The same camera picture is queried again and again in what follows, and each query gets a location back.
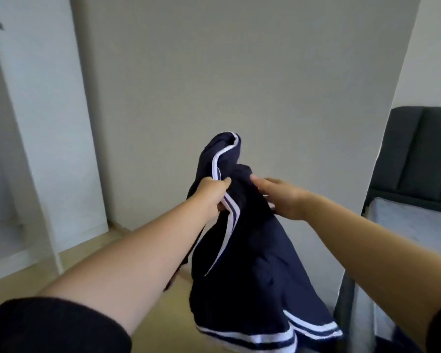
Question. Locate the person's right forearm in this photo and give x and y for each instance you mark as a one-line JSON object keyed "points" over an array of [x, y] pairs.
{"points": [[382, 261]]}

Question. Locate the navy white-striped track trousers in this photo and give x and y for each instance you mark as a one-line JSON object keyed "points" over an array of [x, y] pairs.
{"points": [[257, 283]]}

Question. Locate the person's left hand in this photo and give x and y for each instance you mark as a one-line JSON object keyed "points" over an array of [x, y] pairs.
{"points": [[209, 193]]}

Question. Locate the person's right hand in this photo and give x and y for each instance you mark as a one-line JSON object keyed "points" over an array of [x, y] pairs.
{"points": [[281, 196]]}

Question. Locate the person's left forearm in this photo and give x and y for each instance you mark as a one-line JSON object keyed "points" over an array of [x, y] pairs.
{"points": [[125, 268]]}

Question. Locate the white wardrobe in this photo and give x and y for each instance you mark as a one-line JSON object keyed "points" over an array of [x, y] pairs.
{"points": [[51, 143]]}

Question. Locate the dark grey upholstered headboard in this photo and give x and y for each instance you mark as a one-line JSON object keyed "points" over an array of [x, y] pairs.
{"points": [[419, 154]]}

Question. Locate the grey quilted bed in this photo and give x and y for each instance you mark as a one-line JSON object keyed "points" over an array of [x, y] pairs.
{"points": [[411, 224]]}

